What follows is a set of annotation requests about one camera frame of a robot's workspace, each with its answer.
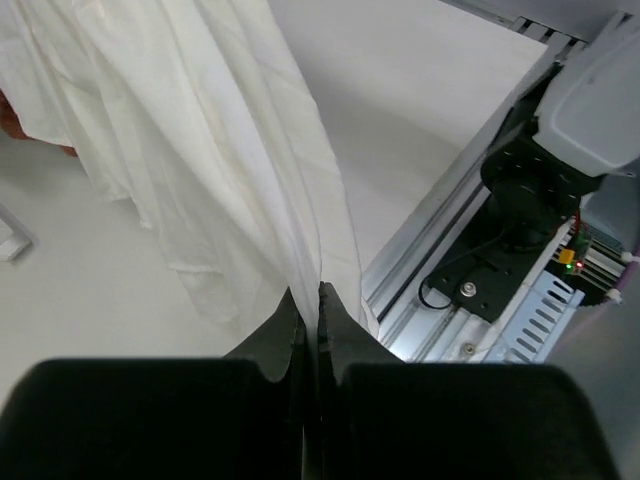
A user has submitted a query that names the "aluminium mounting rail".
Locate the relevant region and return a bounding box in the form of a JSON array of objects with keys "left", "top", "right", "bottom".
[{"left": 359, "top": 14, "right": 640, "bottom": 364}]

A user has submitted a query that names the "beige red plaid skirt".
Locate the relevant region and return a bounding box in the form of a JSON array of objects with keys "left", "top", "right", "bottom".
[{"left": 1, "top": 92, "right": 78, "bottom": 158}]

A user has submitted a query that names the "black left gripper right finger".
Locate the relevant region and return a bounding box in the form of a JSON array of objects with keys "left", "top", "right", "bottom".
[{"left": 318, "top": 283, "right": 619, "bottom": 479}]

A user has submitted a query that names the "white slotted cable duct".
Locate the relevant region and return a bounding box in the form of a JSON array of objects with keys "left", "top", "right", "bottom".
[{"left": 482, "top": 271, "right": 585, "bottom": 364}]

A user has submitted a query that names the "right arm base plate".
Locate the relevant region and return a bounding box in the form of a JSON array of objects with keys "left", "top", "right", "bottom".
[{"left": 418, "top": 202, "right": 556, "bottom": 323}]

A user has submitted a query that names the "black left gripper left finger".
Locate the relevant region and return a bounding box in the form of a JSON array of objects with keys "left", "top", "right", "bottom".
[{"left": 1, "top": 295, "right": 306, "bottom": 479}]

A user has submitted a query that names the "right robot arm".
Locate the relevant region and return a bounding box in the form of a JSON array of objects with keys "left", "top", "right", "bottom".
[{"left": 481, "top": 28, "right": 639, "bottom": 248}]

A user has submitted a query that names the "white clothes rack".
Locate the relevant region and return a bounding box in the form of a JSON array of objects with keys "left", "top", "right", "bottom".
[{"left": 1, "top": 204, "right": 39, "bottom": 264}]

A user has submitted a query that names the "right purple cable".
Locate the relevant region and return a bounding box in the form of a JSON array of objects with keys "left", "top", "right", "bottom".
[{"left": 602, "top": 252, "right": 640, "bottom": 306}]

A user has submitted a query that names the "white pleated skirt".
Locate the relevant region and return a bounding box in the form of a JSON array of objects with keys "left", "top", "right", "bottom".
[{"left": 1, "top": 1, "right": 377, "bottom": 338}]

